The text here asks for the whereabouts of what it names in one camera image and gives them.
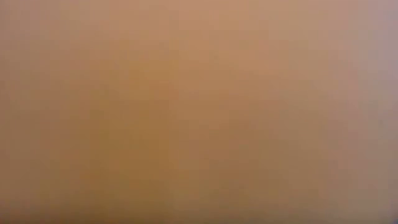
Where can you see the yellow plastic bin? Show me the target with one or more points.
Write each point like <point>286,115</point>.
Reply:
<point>186,118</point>

